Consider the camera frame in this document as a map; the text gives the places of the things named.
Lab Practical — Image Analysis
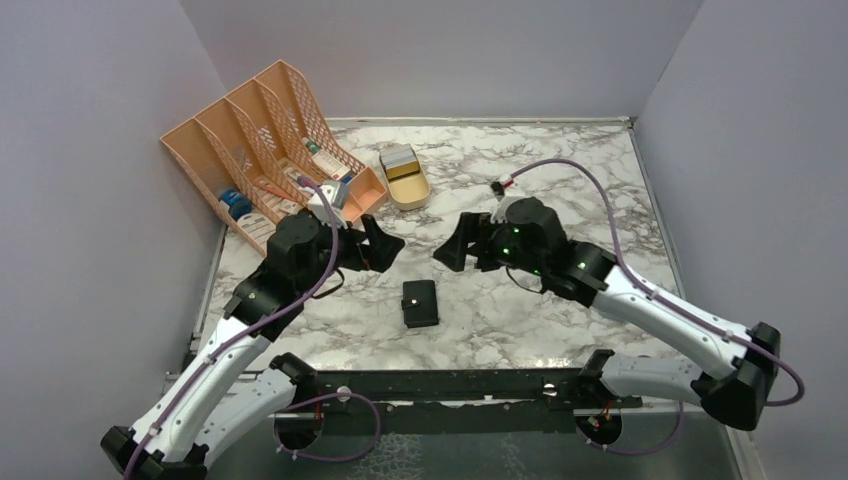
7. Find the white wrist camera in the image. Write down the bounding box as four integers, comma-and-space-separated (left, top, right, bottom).
490, 179, 526, 224
308, 180, 349, 229

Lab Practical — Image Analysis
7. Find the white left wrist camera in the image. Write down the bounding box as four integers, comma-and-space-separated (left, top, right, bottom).
308, 180, 349, 229

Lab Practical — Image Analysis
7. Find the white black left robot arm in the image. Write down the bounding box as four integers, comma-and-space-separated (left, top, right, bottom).
101, 211, 405, 479

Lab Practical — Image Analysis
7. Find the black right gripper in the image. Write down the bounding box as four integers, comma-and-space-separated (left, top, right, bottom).
435, 210, 546, 277

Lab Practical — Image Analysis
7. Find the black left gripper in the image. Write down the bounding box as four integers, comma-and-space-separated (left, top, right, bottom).
298, 212, 406, 294

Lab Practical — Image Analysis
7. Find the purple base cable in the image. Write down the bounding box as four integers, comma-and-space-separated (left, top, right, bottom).
573, 400, 685, 458
272, 392, 383, 464

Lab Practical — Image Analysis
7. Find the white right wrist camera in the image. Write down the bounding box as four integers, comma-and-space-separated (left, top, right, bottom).
490, 179, 526, 224

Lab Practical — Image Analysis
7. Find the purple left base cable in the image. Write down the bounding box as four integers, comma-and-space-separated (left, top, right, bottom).
272, 392, 383, 464

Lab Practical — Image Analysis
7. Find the orange plastic desk organizer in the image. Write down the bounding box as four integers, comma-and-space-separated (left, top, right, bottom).
160, 60, 388, 247

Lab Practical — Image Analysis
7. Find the black mounting base rail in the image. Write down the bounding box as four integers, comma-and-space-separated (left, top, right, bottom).
273, 368, 642, 440

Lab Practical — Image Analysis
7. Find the white glue stick box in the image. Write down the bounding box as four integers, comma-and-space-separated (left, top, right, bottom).
301, 137, 354, 183

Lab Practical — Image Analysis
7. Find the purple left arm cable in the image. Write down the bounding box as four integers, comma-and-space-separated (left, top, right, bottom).
122, 175, 342, 480

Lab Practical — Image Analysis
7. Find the orange pen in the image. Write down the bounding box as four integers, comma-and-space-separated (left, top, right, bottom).
252, 179, 297, 203

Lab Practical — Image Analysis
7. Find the beige card tray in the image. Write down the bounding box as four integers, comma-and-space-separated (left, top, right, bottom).
385, 158, 431, 211

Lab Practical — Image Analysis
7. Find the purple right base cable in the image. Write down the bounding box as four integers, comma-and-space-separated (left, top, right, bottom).
573, 400, 685, 458

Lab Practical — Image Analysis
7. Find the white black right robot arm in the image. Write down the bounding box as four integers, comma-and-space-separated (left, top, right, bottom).
433, 197, 781, 431

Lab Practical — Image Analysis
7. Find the black leather card holder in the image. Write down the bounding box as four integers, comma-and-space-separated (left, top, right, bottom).
401, 280, 440, 329

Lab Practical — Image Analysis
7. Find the white label card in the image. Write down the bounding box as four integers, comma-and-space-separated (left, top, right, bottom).
236, 213, 277, 257

